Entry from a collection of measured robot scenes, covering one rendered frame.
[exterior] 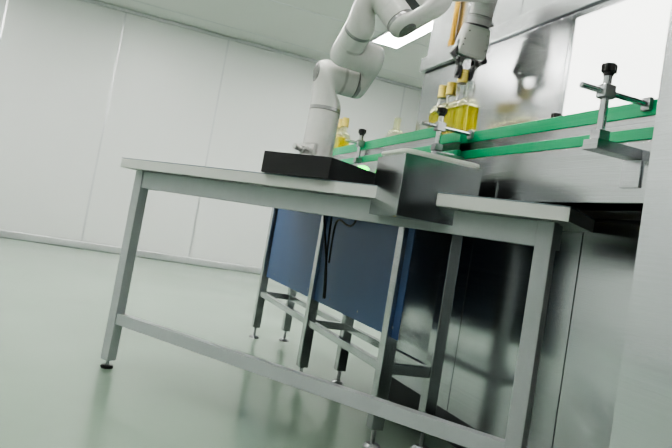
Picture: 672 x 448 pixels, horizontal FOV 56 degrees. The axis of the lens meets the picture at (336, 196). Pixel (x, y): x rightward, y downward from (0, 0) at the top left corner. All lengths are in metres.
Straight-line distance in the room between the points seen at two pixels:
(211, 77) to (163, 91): 0.58
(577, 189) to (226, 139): 6.50
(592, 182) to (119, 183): 6.55
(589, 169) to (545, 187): 0.14
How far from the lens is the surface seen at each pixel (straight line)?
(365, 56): 1.90
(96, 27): 7.80
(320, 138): 1.91
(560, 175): 1.52
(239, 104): 7.80
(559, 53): 1.96
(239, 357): 2.00
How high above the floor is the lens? 0.60
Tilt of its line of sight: 4 degrees up
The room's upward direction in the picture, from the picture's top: 10 degrees clockwise
